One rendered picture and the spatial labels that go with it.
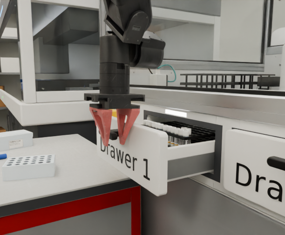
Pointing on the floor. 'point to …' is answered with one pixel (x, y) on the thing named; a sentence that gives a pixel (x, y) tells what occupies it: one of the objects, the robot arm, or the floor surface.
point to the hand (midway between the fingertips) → (113, 141)
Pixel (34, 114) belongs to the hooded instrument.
